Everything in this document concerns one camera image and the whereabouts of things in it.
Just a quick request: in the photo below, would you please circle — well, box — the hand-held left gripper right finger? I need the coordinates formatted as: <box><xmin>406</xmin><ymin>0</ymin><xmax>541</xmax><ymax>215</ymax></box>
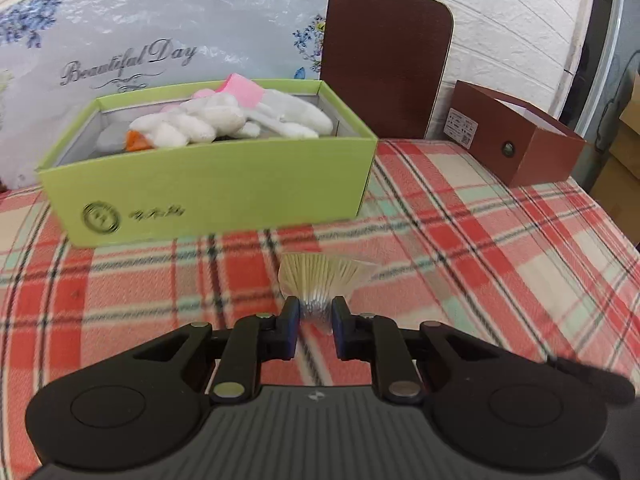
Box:
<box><xmin>331</xmin><ymin>297</ymin><xmax>502</xmax><ymax>405</ymax></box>

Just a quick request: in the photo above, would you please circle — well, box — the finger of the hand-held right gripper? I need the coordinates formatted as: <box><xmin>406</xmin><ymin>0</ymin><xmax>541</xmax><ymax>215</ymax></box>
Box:
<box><xmin>547</xmin><ymin>354</ymin><xmax>637</xmax><ymax>407</ymax></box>

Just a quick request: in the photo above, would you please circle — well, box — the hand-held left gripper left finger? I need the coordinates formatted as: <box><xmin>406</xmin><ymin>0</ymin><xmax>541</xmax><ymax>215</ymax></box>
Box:
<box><xmin>132</xmin><ymin>296</ymin><xmax>302</xmax><ymax>404</ymax></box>

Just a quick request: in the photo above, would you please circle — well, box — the silver foil packet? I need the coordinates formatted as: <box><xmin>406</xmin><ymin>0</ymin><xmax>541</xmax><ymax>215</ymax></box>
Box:
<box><xmin>277</xmin><ymin>252</ymin><xmax>378</xmax><ymax>336</ymax></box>

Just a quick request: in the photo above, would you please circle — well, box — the large light green box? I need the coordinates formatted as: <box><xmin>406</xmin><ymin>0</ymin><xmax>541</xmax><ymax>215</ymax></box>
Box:
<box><xmin>35</xmin><ymin>78</ymin><xmax>379</xmax><ymax>248</ymax></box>

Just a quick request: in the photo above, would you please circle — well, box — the red plaid blanket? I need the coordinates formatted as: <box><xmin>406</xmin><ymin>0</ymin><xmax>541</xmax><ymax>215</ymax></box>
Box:
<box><xmin>0</xmin><ymin>137</ymin><xmax>640</xmax><ymax>480</ymax></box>

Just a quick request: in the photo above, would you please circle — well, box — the brown cardboard box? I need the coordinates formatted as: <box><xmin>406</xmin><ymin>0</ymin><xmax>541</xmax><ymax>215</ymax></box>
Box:
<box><xmin>442</xmin><ymin>80</ymin><xmax>587</xmax><ymax>188</ymax></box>

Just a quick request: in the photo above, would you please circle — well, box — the plain cardboard box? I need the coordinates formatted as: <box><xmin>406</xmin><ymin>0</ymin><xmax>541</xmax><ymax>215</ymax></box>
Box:
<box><xmin>617</xmin><ymin>70</ymin><xmax>640</xmax><ymax>181</ymax></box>

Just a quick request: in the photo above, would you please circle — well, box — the brown wooden headboard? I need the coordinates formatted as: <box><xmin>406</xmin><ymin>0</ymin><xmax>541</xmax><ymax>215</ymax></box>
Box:
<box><xmin>319</xmin><ymin>0</ymin><xmax>455</xmax><ymax>141</ymax></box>

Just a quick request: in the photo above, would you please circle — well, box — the floral plastic sheet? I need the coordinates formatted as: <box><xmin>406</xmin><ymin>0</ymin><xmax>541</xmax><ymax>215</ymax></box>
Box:
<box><xmin>0</xmin><ymin>0</ymin><xmax>333</xmax><ymax>193</ymax></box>

